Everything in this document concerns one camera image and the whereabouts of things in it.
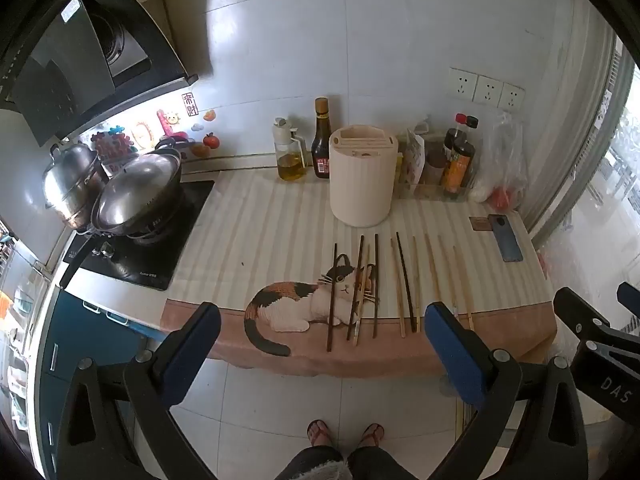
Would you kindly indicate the brown packet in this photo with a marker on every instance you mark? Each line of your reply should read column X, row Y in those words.
column 435, row 162

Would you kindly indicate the cat print tablecloth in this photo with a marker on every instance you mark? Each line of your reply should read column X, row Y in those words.
column 260, row 220

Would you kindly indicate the red flip-flop sandal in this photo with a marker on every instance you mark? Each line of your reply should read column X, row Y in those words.
column 371, row 434
column 319, row 432

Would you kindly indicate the dark chopstick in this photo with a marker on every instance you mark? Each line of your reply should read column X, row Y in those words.
column 376, row 285
column 356, row 285
column 332, row 300
column 406, row 285

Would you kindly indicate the stainless steel steamer pot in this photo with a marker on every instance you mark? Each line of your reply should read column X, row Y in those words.
column 70, row 185

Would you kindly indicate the person's leg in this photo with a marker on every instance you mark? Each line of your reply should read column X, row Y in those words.
column 375, row 462
column 312, row 462

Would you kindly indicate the person's right leg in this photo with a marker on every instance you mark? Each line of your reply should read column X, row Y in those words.
column 375, row 462

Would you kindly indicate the blue smartphone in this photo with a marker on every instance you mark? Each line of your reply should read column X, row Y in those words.
column 506, row 240

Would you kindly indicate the row of chopsticks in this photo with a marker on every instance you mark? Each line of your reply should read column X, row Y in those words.
column 462, row 287

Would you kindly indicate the grey window frame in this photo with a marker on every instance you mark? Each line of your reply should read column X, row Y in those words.
column 575, row 160

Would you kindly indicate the clear plastic bag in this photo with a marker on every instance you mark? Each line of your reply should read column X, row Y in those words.
column 500, row 160

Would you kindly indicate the steel wok lid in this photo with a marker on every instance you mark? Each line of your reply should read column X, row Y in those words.
column 135, row 190

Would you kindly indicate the small brown card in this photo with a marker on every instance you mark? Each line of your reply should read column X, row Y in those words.
column 480, row 224

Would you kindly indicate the black wok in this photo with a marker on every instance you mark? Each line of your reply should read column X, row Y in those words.
column 165, row 207

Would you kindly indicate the cream utensil holder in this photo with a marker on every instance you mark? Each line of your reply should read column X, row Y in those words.
column 362, row 185

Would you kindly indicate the small orange tipped marker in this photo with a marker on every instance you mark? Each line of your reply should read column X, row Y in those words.
column 412, row 157

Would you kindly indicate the glass oil bottle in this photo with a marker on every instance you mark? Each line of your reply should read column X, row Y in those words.
column 290, row 165

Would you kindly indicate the orange label sauce bottle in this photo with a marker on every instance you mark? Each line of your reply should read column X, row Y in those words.
column 457, row 172

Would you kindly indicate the black glass cooktop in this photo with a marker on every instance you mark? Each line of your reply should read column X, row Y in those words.
column 150, row 260

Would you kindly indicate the dark bottle red cap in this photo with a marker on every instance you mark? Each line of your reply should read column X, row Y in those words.
column 452, row 137

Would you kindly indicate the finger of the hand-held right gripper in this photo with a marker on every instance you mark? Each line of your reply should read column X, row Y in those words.
column 630, row 297
column 575, row 310

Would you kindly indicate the person's left leg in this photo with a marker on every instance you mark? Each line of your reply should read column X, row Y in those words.
column 312, row 462

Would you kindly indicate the blue kitchen cabinet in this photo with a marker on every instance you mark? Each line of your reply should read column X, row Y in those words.
column 75, row 340

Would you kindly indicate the white wall socket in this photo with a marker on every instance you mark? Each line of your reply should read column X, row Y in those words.
column 462, row 83
column 487, row 90
column 511, row 96

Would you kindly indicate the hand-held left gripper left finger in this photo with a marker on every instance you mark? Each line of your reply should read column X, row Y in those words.
column 192, row 355

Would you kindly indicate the dark soy sauce bottle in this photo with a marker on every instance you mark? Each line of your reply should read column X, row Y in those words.
column 321, row 150

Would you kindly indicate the group of wall stickers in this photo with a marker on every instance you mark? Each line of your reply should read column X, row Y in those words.
column 142, row 132

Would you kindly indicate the black range hood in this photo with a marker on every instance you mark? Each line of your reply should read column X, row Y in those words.
column 75, row 60

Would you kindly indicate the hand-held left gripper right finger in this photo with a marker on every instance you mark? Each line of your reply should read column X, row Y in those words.
column 454, row 352

